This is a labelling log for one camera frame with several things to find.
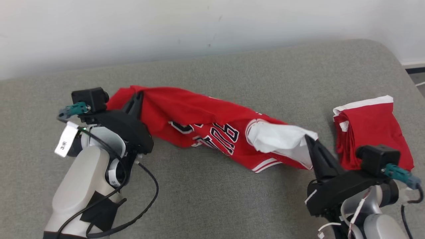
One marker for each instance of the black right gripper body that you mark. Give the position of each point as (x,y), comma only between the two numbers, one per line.
(332,192)

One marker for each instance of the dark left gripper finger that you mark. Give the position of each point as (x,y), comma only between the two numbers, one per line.
(134,104)

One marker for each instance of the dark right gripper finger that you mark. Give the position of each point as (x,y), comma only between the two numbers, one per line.
(318,166)
(332,164)

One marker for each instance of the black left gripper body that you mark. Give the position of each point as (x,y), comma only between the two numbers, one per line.
(129,127)

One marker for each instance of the red shorts with white stripes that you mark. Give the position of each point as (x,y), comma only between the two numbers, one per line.
(368,126)

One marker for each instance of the red jersey with white sleeves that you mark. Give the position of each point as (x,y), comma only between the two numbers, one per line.
(199,109)

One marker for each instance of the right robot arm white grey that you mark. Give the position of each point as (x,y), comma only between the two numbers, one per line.
(378,229)

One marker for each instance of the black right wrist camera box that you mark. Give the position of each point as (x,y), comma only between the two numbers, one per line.
(377,157)

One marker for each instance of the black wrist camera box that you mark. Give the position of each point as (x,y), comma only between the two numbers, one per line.
(88,98)
(377,157)

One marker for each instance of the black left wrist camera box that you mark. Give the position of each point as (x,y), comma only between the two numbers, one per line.
(88,98)

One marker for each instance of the teal left camera connector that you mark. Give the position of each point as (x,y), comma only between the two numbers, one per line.
(74,109)

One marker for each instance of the teal camera connector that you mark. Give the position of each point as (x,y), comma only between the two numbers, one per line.
(74,109)
(398,172)

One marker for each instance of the teal right camera connector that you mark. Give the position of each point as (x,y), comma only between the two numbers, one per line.
(398,172)

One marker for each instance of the black wall baseboard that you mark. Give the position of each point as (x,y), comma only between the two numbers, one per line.
(416,70)

